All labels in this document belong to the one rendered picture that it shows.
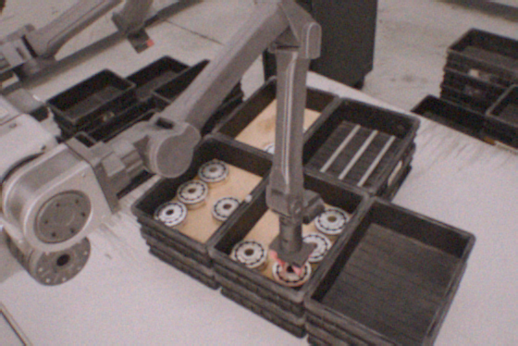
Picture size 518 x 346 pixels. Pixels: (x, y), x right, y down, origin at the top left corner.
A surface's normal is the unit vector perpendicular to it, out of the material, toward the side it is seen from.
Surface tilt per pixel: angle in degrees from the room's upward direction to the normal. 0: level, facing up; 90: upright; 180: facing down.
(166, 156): 78
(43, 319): 0
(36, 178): 0
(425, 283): 0
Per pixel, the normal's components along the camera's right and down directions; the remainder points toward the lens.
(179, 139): 0.68, 0.27
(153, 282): -0.10, -0.72
